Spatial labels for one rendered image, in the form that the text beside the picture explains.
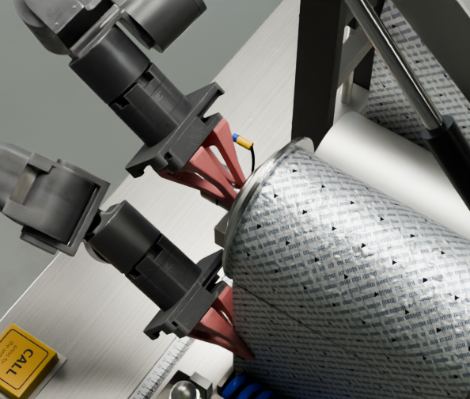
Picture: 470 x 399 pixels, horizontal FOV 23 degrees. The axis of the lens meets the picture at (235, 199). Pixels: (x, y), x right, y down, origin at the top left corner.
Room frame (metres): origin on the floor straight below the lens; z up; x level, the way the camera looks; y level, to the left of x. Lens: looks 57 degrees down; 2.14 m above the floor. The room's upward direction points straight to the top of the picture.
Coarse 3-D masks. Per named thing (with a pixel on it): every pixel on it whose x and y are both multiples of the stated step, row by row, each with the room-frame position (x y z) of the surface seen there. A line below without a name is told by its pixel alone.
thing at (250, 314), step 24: (240, 288) 0.51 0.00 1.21; (240, 312) 0.51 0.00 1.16; (264, 312) 0.49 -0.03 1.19; (240, 336) 0.51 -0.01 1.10; (264, 336) 0.49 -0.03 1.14; (288, 336) 0.48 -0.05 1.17; (312, 336) 0.46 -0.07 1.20; (240, 360) 0.51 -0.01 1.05; (264, 360) 0.49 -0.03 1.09; (288, 360) 0.48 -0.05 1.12; (312, 360) 0.46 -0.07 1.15; (336, 360) 0.45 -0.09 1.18; (360, 360) 0.44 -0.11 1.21; (264, 384) 0.49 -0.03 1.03; (288, 384) 0.48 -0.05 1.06; (312, 384) 0.46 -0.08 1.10; (336, 384) 0.45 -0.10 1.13; (360, 384) 0.43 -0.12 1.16; (384, 384) 0.42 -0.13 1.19
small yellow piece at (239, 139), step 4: (232, 136) 0.66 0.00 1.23; (236, 136) 0.66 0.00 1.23; (240, 136) 0.66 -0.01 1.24; (236, 140) 0.66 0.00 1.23; (240, 140) 0.66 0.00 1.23; (244, 140) 0.66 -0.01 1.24; (248, 140) 0.66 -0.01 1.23; (240, 144) 0.65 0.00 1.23; (244, 144) 0.65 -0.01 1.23; (248, 144) 0.65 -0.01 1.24; (252, 144) 0.65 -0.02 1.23; (248, 148) 0.65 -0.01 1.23; (252, 148) 0.65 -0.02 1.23; (252, 152) 0.65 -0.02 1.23; (252, 156) 0.64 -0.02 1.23; (252, 160) 0.64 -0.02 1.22; (252, 164) 0.64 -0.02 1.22; (252, 168) 0.64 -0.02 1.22
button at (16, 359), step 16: (0, 336) 0.60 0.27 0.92; (16, 336) 0.60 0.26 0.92; (32, 336) 0.60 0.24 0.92; (0, 352) 0.58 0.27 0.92; (16, 352) 0.58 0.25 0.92; (32, 352) 0.58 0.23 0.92; (48, 352) 0.58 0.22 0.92; (0, 368) 0.56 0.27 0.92; (16, 368) 0.56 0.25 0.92; (32, 368) 0.56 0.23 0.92; (48, 368) 0.56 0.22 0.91; (0, 384) 0.54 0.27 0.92; (16, 384) 0.54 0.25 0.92; (32, 384) 0.54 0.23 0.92
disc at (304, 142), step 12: (288, 144) 0.59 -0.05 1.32; (300, 144) 0.60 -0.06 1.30; (312, 144) 0.62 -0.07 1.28; (276, 156) 0.58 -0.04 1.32; (264, 168) 0.56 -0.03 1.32; (264, 180) 0.56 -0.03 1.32; (252, 192) 0.54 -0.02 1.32; (240, 216) 0.53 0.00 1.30; (240, 228) 0.52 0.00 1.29; (228, 240) 0.51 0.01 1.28; (228, 252) 0.51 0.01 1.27; (228, 264) 0.51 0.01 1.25; (228, 276) 0.51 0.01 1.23
